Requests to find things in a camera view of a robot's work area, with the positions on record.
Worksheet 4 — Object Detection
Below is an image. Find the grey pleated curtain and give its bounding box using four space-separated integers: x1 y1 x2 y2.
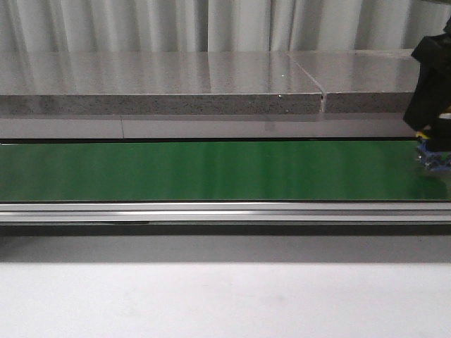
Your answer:
1 1 450 52

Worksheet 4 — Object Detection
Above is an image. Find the green conveyor belt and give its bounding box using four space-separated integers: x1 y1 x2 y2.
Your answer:
1 140 450 202

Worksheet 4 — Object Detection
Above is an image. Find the white cabinet front panel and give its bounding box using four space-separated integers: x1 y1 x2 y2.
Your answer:
1 113 414 139

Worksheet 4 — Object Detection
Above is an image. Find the aluminium conveyor side rail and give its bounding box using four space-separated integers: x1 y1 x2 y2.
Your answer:
1 201 450 225

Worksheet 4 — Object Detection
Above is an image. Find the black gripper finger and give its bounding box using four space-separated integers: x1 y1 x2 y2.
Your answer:
403 33 450 131

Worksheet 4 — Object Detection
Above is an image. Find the grey stone countertop slab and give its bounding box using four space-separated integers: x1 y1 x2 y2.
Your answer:
1 51 321 116

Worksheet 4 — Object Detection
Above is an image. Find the right grey stone slab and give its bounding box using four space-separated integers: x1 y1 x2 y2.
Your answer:
288 49 419 114

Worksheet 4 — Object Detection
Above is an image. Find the yellow push button middle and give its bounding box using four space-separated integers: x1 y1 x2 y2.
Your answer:
414 112 451 173

